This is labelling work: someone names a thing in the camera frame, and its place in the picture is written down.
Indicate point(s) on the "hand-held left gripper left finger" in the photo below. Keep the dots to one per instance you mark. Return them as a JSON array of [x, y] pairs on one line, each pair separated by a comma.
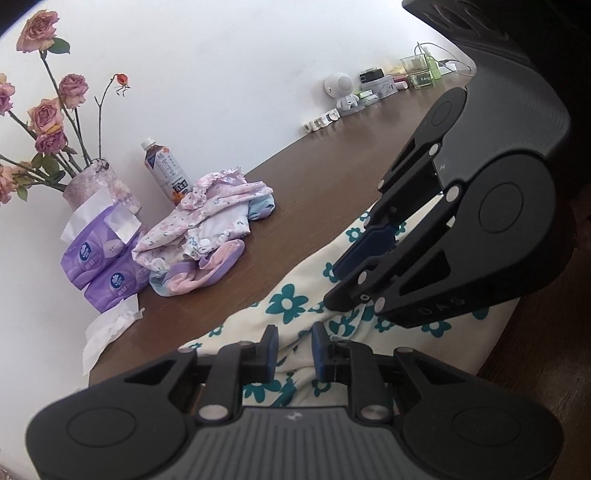
[[270, 353]]

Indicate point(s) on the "white robot speaker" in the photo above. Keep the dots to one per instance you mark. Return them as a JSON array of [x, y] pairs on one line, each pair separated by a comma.
[[341, 85]]

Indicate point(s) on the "cream teal-flower garment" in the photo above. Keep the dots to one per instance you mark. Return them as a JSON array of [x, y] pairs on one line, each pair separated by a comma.
[[304, 281]]

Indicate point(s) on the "green white small packet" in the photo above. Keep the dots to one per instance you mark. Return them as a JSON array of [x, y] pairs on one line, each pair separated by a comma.
[[365, 98]]

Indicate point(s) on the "green spray bottle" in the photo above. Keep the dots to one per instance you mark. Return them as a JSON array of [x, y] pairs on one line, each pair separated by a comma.
[[436, 67]]

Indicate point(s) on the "crumpled white tissue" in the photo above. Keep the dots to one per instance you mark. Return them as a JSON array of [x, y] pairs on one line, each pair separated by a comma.
[[106, 327]]

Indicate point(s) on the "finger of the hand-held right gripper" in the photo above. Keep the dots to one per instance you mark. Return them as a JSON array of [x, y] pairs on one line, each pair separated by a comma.
[[364, 251], [415, 286]]

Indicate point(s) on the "black charger adapter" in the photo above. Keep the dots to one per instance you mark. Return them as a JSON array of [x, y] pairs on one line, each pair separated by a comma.
[[373, 76]]

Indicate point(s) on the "closed purple tissue pack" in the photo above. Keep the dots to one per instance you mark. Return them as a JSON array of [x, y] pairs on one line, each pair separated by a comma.
[[115, 281]]

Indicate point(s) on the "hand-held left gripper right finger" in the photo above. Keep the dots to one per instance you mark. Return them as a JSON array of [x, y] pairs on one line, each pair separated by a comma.
[[319, 353]]

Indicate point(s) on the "light blue cloth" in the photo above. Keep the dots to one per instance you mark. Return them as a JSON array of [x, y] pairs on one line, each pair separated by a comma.
[[261, 207]]

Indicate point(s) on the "tea bottle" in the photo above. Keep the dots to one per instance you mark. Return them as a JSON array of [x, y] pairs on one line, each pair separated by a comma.
[[166, 168]]

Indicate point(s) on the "pink floral baby garment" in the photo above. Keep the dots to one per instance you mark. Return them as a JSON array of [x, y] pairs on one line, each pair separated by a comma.
[[203, 221]]

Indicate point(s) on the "pink purple cloth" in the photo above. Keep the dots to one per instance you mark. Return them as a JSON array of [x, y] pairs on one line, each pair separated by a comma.
[[207, 272]]

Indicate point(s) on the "open purple tissue pack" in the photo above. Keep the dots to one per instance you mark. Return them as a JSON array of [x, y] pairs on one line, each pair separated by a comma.
[[87, 249]]

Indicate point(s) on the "glass cup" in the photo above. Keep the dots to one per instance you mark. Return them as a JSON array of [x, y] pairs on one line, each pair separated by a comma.
[[416, 71]]

